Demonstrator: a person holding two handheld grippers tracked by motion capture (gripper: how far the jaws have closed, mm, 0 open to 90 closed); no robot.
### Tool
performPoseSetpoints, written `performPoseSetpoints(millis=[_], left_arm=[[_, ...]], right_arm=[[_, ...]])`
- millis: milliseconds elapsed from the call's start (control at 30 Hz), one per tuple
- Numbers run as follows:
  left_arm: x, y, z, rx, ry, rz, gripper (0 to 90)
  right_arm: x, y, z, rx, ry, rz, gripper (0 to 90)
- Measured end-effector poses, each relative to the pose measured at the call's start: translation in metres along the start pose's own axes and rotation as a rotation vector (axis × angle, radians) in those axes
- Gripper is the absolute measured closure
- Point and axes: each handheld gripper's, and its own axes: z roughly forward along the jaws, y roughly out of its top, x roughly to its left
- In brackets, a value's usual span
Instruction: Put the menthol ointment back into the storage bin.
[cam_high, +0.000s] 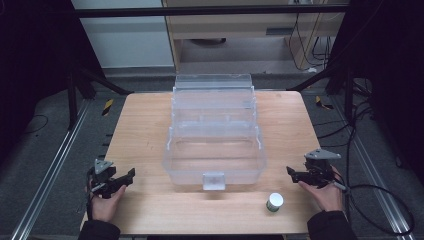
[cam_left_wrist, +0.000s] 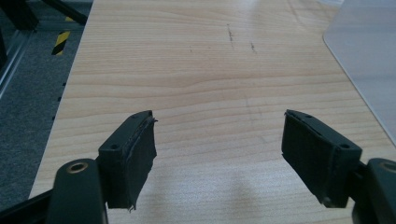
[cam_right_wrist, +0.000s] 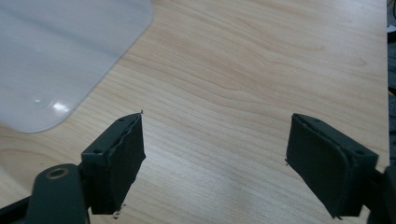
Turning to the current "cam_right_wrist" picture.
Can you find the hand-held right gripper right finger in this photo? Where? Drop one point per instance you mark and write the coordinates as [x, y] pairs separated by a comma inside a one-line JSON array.
[[327, 168]]

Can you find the white translucent plastic mat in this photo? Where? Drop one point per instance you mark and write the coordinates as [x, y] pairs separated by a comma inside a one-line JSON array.
[[59, 59]]

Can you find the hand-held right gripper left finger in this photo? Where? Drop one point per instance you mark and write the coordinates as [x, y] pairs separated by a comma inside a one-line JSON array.
[[115, 168]]

